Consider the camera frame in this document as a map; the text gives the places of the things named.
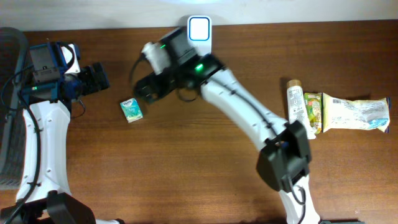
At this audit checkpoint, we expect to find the teal white tissue pack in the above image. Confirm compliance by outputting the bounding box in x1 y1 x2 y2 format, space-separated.
120 98 143 123

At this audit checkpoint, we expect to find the white tube tan cap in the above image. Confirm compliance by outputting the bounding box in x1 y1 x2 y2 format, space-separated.
287 80 316 139

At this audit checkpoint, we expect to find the green drink pouch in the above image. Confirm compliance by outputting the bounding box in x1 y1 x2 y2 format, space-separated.
304 93 323 135

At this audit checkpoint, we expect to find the yellow white snack bag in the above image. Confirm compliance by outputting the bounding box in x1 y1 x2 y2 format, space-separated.
322 93 391 133

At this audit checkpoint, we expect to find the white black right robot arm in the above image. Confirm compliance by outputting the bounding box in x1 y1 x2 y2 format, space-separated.
134 27 322 223

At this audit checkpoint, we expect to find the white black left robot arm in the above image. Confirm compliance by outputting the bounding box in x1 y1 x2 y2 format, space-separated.
1 41 109 223

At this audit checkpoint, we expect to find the white barcode scanner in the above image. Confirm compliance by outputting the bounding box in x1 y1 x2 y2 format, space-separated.
187 15 212 56

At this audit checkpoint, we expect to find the dark grey plastic basket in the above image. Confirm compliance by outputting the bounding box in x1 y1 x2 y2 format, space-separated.
1 27 28 190

